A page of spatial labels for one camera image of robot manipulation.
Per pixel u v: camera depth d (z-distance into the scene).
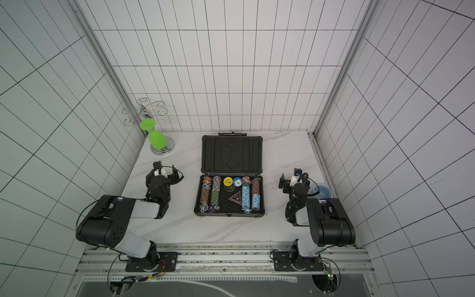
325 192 0.87
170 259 0.73
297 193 0.67
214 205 0.85
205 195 0.87
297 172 0.78
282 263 0.72
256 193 0.87
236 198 0.88
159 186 0.69
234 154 0.97
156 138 0.92
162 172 0.78
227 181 0.93
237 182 0.93
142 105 0.91
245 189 0.89
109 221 0.46
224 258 0.75
